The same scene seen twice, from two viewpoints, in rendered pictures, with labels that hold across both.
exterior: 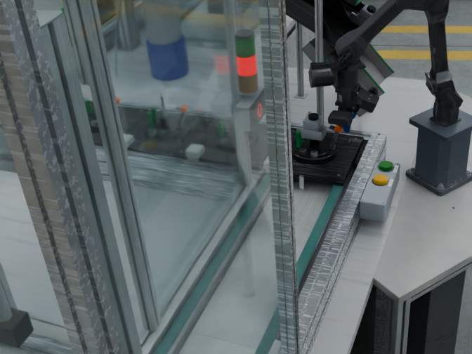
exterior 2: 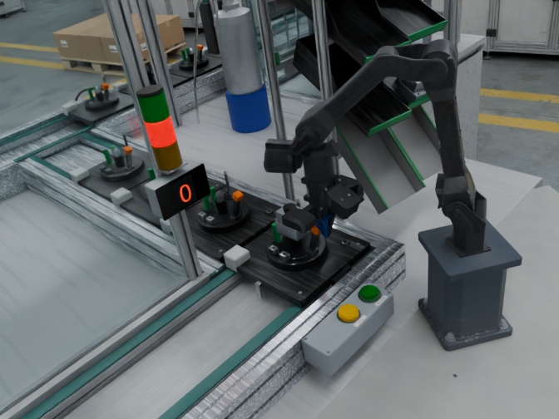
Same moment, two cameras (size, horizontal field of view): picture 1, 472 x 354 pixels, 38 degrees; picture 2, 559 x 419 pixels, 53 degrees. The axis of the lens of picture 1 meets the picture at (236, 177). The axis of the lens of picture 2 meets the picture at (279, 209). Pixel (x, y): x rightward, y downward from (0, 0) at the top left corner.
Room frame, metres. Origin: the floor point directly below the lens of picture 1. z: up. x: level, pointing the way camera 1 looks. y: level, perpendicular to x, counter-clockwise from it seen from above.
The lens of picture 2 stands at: (0.79, -0.63, 1.75)
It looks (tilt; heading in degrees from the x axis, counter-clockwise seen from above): 33 degrees down; 24
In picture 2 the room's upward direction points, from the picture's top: 9 degrees counter-clockwise
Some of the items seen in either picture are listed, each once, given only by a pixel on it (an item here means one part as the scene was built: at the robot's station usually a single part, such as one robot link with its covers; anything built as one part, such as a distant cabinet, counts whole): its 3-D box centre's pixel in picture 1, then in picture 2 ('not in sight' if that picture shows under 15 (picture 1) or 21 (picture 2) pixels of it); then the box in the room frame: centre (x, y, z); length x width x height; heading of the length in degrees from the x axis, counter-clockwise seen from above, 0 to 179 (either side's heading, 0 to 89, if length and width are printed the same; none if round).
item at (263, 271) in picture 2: (314, 154); (297, 254); (1.73, -0.24, 0.96); 0.24 x 0.24 x 0.02; 65
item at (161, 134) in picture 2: not in sight; (160, 130); (1.61, -0.05, 1.33); 0.05 x 0.05 x 0.05
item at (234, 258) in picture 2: not in sight; (237, 258); (1.69, -0.11, 0.97); 0.05 x 0.05 x 0.04; 65
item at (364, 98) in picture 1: (366, 97); (343, 197); (1.68, -0.38, 1.17); 0.07 x 0.07 x 0.06; 64
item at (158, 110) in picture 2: not in sight; (153, 105); (1.61, -0.05, 1.38); 0.05 x 0.05 x 0.05
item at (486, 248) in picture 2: (445, 109); (467, 231); (1.70, -0.61, 1.09); 0.07 x 0.07 x 0.06; 30
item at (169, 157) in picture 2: not in sight; (166, 153); (1.61, -0.05, 1.28); 0.05 x 0.05 x 0.05
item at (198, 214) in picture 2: not in sight; (220, 204); (1.84, -0.01, 1.01); 0.24 x 0.24 x 0.13; 65
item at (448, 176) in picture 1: (442, 149); (465, 283); (1.70, -0.61, 0.96); 0.15 x 0.15 x 0.20; 30
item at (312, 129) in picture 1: (310, 125); (288, 218); (1.74, -0.23, 1.06); 0.08 x 0.04 x 0.07; 65
